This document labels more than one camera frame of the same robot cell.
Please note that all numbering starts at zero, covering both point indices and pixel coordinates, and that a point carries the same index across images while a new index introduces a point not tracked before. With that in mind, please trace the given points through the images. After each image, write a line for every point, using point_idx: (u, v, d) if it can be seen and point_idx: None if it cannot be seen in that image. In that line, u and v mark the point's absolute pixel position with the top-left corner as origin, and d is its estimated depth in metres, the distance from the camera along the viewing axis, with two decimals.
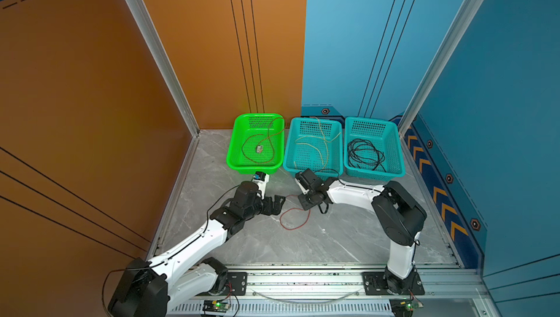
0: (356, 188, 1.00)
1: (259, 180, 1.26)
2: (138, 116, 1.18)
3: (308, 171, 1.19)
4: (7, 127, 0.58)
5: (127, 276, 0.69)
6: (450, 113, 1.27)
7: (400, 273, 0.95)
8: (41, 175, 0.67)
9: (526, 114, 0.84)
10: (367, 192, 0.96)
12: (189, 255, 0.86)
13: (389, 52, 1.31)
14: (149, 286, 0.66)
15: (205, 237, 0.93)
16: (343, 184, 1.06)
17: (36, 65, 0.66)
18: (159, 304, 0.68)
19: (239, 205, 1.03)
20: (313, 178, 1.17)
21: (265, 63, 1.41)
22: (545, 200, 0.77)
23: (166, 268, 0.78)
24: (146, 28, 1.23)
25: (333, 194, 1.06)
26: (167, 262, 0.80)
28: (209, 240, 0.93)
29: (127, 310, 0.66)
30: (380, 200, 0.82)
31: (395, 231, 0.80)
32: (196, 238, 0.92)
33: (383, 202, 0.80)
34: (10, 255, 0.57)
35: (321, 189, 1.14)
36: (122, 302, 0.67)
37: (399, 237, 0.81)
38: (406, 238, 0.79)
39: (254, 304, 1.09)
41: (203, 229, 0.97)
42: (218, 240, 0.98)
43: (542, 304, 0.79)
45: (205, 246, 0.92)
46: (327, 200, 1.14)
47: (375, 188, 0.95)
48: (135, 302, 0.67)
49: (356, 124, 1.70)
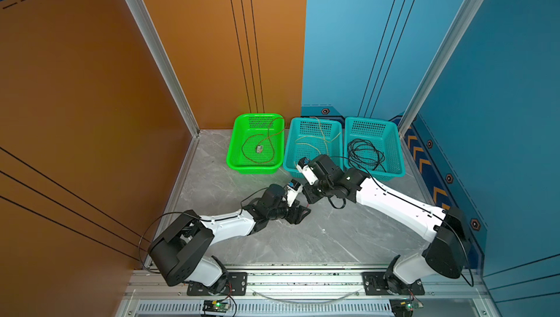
0: (408, 205, 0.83)
1: (292, 188, 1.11)
2: (138, 116, 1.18)
3: (326, 159, 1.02)
4: (8, 127, 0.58)
5: (183, 218, 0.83)
6: (450, 113, 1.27)
7: (407, 279, 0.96)
8: (41, 175, 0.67)
9: (526, 114, 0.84)
10: (421, 215, 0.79)
12: (230, 224, 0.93)
13: (389, 52, 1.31)
14: (201, 232, 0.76)
15: (240, 218, 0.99)
16: (385, 192, 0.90)
17: (35, 65, 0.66)
18: (195, 256, 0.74)
19: (266, 206, 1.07)
20: (332, 168, 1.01)
21: (265, 63, 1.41)
22: (544, 199, 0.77)
23: (213, 225, 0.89)
24: (146, 29, 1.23)
25: (364, 197, 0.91)
26: (212, 221, 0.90)
28: (243, 221, 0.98)
29: (168, 252, 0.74)
30: (442, 232, 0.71)
31: (445, 265, 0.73)
32: (234, 216, 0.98)
33: (449, 237, 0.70)
34: (9, 256, 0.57)
35: (344, 183, 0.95)
36: (167, 242, 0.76)
37: (442, 269, 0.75)
38: (454, 272, 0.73)
39: (254, 304, 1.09)
41: (241, 213, 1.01)
42: (246, 227, 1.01)
43: (541, 304, 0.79)
45: (240, 226, 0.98)
46: (350, 197, 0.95)
47: (435, 213, 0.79)
48: (175, 249, 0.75)
49: (356, 123, 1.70)
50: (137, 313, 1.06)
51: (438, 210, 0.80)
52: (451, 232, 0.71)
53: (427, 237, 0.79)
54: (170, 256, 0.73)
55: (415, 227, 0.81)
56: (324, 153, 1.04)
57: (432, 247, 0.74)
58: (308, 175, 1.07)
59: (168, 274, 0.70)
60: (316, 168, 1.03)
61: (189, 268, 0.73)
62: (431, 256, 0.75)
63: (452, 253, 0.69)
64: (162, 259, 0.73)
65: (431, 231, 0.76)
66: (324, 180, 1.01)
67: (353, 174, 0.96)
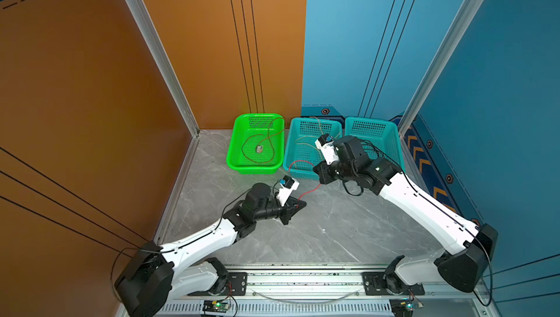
0: (439, 212, 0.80)
1: (284, 186, 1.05)
2: (138, 116, 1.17)
3: (356, 143, 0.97)
4: (9, 127, 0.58)
5: (141, 254, 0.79)
6: (450, 113, 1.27)
7: (407, 280, 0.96)
8: (41, 175, 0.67)
9: (527, 115, 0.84)
10: (451, 226, 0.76)
12: (198, 248, 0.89)
13: (389, 53, 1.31)
14: (159, 269, 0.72)
15: (216, 235, 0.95)
16: (415, 192, 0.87)
17: (35, 65, 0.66)
18: (159, 294, 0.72)
19: (250, 209, 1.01)
20: (360, 154, 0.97)
21: (265, 63, 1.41)
22: (544, 199, 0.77)
23: (177, 255, 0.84)
24: (146, 28, 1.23)
25: (391, 192, 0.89)
26: (176, 251, 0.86)
28: (217, 240, 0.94)
29: (132, 290, 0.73)
30: (473, 250, 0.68)
31: (461, 279, 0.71)
32: (206, 235, 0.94)
33: (480, 256, 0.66)
34: (9, 258, 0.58)
35: (371, 173, 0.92)
36: (127, 280, 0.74)
37: (454, 280, 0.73)
38: (467, 286, 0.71)
39: (254, 304, 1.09)
41: (215, 229, 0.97)
42: (227, 240, 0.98)
43: (540, 304, 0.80)
45: (214, 243, 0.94)
46: (374, 188, 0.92)
47: (467, 227, 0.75)
48: (138, 285, 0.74)
49: (356, 123, 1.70)
50: None
51: (471, 224, 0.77)
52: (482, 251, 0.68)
53: (450, 249, 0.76)
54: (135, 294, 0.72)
55: (440, 236, 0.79)
56: (354, 135, 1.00)
57: (453, 259, 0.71)
58: (329, 154, 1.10)
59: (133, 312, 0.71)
60: (341, 149, 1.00)
61: (155, 303, 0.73)
62: (447, 267, 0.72)
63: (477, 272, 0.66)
64: (125, 299, 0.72)
65: (460, 245, 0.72)
66: (348, 163, 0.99)
67: (382, 165, 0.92)
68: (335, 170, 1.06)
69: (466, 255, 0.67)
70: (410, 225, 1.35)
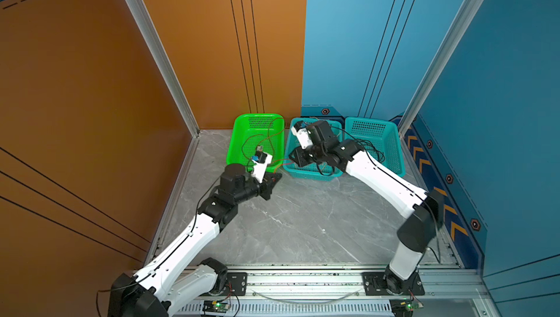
0: (394, 182, 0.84)
1: (257, 162, 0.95)
2: (138, 116, 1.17)
3: (325, 127, 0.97)
4: (8, 127, 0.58)
5: (114, 296, 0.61)
6: (450, 113, 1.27)
7: (402, 275, 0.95)
8: (41, 175, 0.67)
9: (527, 114, 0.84)
10: (403, 192, 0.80)
12: (180, 258, 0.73)
13: (389, 53, 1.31)
14: (139, 301, 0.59)
15: (194, 235, 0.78)
16: (375, 167, 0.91)
17: (36, 65, 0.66)
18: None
19: (227, 193, 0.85)
20: (329, 135, 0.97)
21: (265, 63, 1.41)
22: (544, 199, 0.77)
23: (156, 278, 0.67)
24: (146, 29, 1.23)
25: (354, 168, 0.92)
26: (154, 273, 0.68)
28: (198, 238, 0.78)
29: None
30: (419, 210, 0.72)
31: (413, 242, 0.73)
32: (184, 240, 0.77)
33: (426, 216, 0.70)
34: (10, 257, 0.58)
35: (337, 152, 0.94)
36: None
37: (410, 244, 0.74)
38: (418, 248, 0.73)
39: (254, 304, 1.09)
41: (193, 225, 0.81)
42: (210, 235, 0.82)
43: (541, 304, 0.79)
45: (197, 245, 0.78)
46: (341, 166, 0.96)
47: (418, 193, 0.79)
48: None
49: (356, 124, 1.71)
50: None
51: (421, 190, 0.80)
52: (429, 211, 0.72)
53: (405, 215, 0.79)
54: None
55: (395, 202, 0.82)
56: (324, 119, 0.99)
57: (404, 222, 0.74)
58: (303, 139, 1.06)
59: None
60: (312, 132, 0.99)
61: None
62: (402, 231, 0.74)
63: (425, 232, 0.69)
64: None
65: (410, 208, 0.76)
66: (318, 146, 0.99)
67: (348, 145, 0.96)
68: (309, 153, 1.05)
69: (414, 216, 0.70)
70: None
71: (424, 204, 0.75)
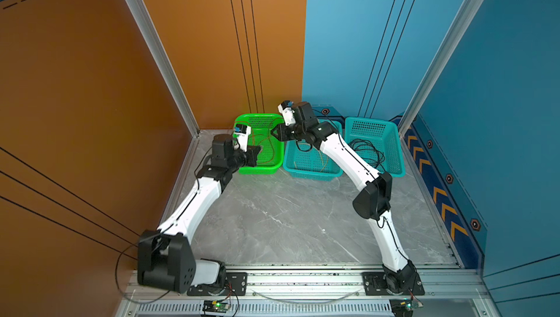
0: (355, 161, 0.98)
1: (240, 133, 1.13)
2: (138, 116, 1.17)
3: (308, 108, 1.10)
4: (7, 127, 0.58)
5: (144, 248, 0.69)
6: (450, 113, 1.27)
7: (392, 265, 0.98)
8: (41, 175, 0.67)
9: (527, 114, 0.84)
10: (361, 170, 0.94)
12: (196, 210, 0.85)
13: (389, 53, 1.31)
14: (170, 244, 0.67)
15: (201, 192, 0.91)
16: (343, 148, 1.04)
17: (35, 66, 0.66)
18: (188, 257, 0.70)
19: (219, 157, 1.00)
20: (310, 117, 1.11)
21: (265, 63, 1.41)
22: (545, 199, 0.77)
23: (180, 227, 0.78)
24: (146, 29, 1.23)
25: (327, 146, 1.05)
26: (176, 223, 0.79)
28: (205, 194, 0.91)
29: (160, 272, 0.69)
30: (369, 185, 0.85)
31: (362, 212, 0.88)
32: (193, 197, 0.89)
33: (372, 189, 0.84)
34: (9, 257, 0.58)
35: (315, 132, 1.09)
36: (150, 270, 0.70)
37: (360, 212, 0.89)
38: (367, 216, 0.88)
39: (254, 304, 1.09)
41: (199, 186, 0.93)
42: (214, 192, 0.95)
43: (541, 304, 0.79)
45: (206, 200, 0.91)
46: (316, 144, 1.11)
47: (372, 171, 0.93)
48: (163, 266, 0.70)
49: (356, 124, 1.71)
50: (137, 313, 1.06)
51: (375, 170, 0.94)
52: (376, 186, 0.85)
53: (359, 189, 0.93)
54: (165, 272, 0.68)
55: (354, 179, 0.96)
56: (308, 102, 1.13)
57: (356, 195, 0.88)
58: (287, 117, 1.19)
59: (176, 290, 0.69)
60: (296, 111, 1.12)
61: (189, 269, 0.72)
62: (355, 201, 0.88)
63: (370, 201, 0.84)
64: (160, 280, 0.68)
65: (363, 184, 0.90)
66: (300, 124, 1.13)
67: (325, 127, 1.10)
68: (292, 131, 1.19)
69: (364, 189, 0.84)
70: (410, 225, 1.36)
71: (374, 181, 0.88)
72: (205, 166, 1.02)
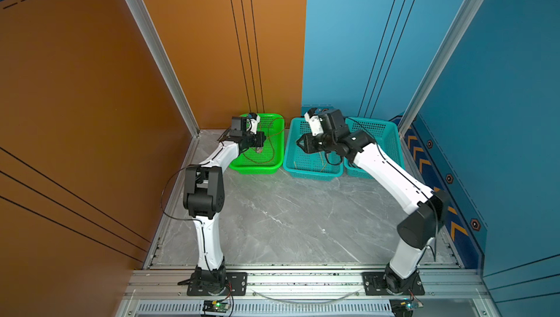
0: (402, 178, 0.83)
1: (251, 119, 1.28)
2: (138, 116, 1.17)
3: (337, 116, 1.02)
4: (7, 127, 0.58)
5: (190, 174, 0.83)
6: (450, 113, 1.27)
7: (402, 273, 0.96)
8: (41, 175, 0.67)
9: (526, 114, 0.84)
10: (410, 188, 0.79)
12: (224, 156, 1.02)
13: (389, 53, 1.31)
14: (211, 172, 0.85)
15: (227, 146, 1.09)
16: (383, 160, 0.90)
17: (35, 66, 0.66)
18: (222, 185, 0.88)
19: (238, 131, 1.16)
20: (340, 125, 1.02)
21: (265, 63, 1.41)
22: (544, 198, 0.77)
23: (214, 162, 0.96)
24: (146, 28, 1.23)
25: (363, 159, 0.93)
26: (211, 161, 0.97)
28: (229, 149, 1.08)
29: (200, 195, 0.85)
30: (424, 208, 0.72)
31: (411, 237, 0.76)
32: (220, 149, 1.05)
33: (428, 214, 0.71)
34: (9, 256, 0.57)
35: (348, 142, 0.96)
36: (193, 194, 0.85)
37: (409, 239, 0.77)
38: (415, 243, 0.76)
39: (254, 304, 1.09)
41: (222, 143, 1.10)
42: (235, 150, 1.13)
43: (540, 304, 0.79)
45: (230, 152, 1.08)
46: (349, 156, 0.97)
47: (424, 189, 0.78)
48: (204, 191, 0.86)
49: (356, 124, 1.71)
50: (138, 313, 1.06)
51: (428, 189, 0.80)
52: (432, 209, 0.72)
53: (407, 211, 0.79)
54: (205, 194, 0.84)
55: (400, 199, 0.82)
56: (338, 109, 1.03)
57: (406, 218, 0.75)
58: (314, 127, 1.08)
59: (211, 210, 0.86)
60: (324, 119, 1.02)
61: (221, 197, 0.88)
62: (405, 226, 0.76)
63: (424, 228, 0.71)
64: (200, 202, 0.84)
65: (413, 205, 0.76)
66: (329, 133, 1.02)
67: (359, 136, 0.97)
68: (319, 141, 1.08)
69: (417, 213, 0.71)
70: None
71: (428, 202, 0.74)
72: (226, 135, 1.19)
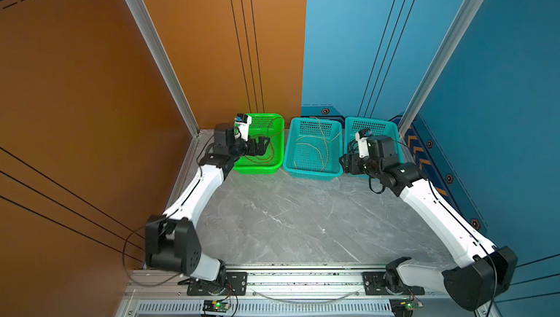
0: (454, 222, 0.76)
1: (241, 124, 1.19)
2: (138, 116, 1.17)
3: (388, 143, 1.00)
4: (7, 127, 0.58)
5: (151, 232, 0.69)
6: (450, 113, 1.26)
7: (405, 280, 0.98)
8: (41, 175, 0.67)
9: (526, 114, 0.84)
10: (465, 237, 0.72)
12: (200, 194, 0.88)
13: (389, 53, 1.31)
14: (176, 227, 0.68)
15: (204, 178, 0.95)
16: (435, 199, 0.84)
17: (36, 65, 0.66)
18: (193, 241, 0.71)
19: (222, 145, 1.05)
20: (389, 154, 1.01)
21: (265, 63, 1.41)
22: (545, 198, 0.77)
23: (186, 208, 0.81)
24: (146, 28, 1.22)
25: (411, 194, 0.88)
26: (181, 208, 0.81)
28: (208, 183, 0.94)
29: (165, 256, 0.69)
30: (480, 263, 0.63)
31: (461, 296, 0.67)
32: (196, 184, 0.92)
33: (486, 272, 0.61)
34: (8, 256, 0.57)
35: (395, 173, 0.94)
36: (157, 253, 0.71)
37: (459, 296, 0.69)
38: (466, 304, 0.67)
39: (254, 304, 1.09)
41: (201, 174, 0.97)
42: (216, 179, 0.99)
43: (541, 304, 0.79)
45: (208, 186, 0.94)
46: (394, 188, 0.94)
47: (483, 243, 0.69)
48: (170, 250, 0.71)
49: (356, 124, 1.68)
50: (137, 313, 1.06)
51: (489, 242, 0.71)
52: (491, 267, 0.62)
53: (459, 262, 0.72)
54: (172, 256, 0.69)
55: (451, 247, 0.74)
56: (389, 137, 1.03)
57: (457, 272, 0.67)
58: (363, 149, 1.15)
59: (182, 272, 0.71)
60: (373, 146, 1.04)
61: (195, 253, 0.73)
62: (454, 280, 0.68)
63: (480, 289, 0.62)
64: (165, 264, 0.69)
65: (469, 257, 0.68)
66: (376, 160, 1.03)
67: (408, 168, 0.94)
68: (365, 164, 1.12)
69: (472, 268, 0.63)
70: (410, 225, 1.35)
71: (486, 258, 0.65)
72: (208, 153, 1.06)
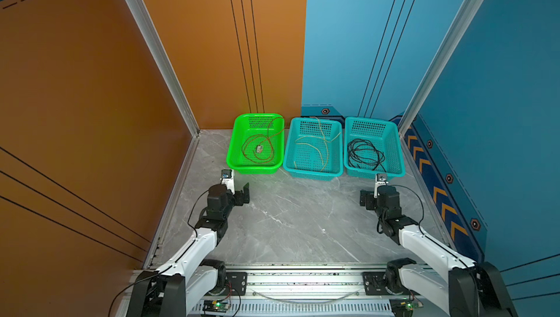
0: (436, 248, 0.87)
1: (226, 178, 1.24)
2: (138, 116, 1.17)
3: (394, 197, 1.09)
4: (8, 127, 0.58)
5: (139, 289, 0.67)
6: (450, 113, 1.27)
7: (406, 281, 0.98)
8: (41, 175, 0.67)
9: (526, 114, 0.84)
10: (447, 256, 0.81)
12: (195, 253, 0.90)
13: (389, 53, 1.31)
14: (168, 285, 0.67)
15: (200, 240, 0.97)
16: (422, 235, 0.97)
17: (34, 65, 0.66)
18: (181, 302, 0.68)
19: (216, 210, 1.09)
20: (394, 207, 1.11)
21: (265, 63, 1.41)
22: (545, 199, 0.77)
23: (179, 265, 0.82)
24: (146, 28, 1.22)
25: (405, 234, 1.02)
26: (174, 264, 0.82)
28: (203, 243, 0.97)
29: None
30: (459, 272, 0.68)
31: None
32: (192, 243, 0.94)
33: (464, 279, 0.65)
34: (10, 256, 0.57)
35: (394, 225, 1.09)
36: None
37: None
38: None
39: (254, 304, 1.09)
41: (197, 235, 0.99)
42: (211, 241, 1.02)
43: (541, 304, 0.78)
45: (203, 248, 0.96)
46: (394, 237, 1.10)
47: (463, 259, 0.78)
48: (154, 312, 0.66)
49: (356, 123, 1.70)
50: None
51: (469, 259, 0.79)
52: (470, 276, 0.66)
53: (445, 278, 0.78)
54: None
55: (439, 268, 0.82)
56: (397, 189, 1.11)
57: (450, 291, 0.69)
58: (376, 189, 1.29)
59: None
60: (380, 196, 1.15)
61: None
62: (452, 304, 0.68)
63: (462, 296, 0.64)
64: None
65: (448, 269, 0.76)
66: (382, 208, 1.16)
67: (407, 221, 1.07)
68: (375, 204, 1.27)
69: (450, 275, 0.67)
70: None
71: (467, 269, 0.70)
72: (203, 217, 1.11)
